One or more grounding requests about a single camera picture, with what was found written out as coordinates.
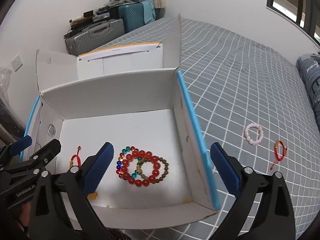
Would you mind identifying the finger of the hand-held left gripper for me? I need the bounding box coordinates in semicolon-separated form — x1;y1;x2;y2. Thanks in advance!
0;139;62;180
0;135;32;167

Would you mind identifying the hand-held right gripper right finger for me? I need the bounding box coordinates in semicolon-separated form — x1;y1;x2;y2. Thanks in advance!
210;142;297;240

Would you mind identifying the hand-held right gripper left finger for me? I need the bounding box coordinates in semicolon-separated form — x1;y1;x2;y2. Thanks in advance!
29;142;118;240

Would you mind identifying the multicolour glass bead bracelet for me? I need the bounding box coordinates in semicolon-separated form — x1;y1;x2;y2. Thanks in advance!
116;145;143;180

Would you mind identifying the red cord bracelet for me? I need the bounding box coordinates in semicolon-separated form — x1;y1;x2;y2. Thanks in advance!
69;146;82;169
271;140;288;172

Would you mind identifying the blue and white cardboard box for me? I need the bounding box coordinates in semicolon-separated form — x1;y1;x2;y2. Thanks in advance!
22;14;222;230

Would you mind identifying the red bead bracelet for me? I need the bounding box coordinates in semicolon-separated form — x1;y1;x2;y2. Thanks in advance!
122;149;161;187

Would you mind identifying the green and brown bead bracelet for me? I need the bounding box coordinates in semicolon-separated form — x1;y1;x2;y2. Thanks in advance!
136;156;170;184

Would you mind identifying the clear plastic bag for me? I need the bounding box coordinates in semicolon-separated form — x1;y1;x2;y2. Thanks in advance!
0;66;13;98

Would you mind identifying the grey checked bed sheet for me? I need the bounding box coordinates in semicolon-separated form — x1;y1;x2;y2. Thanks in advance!
95;17;320;240

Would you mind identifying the folded blue-grey printed quilt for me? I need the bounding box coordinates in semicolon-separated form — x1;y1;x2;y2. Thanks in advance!
296;53;320;133

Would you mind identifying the grey suitcase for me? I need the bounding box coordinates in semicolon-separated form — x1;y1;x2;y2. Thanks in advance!
64;19;125;57

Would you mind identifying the teal suitcase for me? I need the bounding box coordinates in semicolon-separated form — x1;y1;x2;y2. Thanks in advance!
117;1;157;33

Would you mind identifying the pink bead bracelet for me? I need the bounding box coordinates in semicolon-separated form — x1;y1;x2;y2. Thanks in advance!
244;122;264;145

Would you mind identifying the white wall socket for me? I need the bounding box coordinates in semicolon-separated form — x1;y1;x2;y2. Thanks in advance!
11;54;23;71

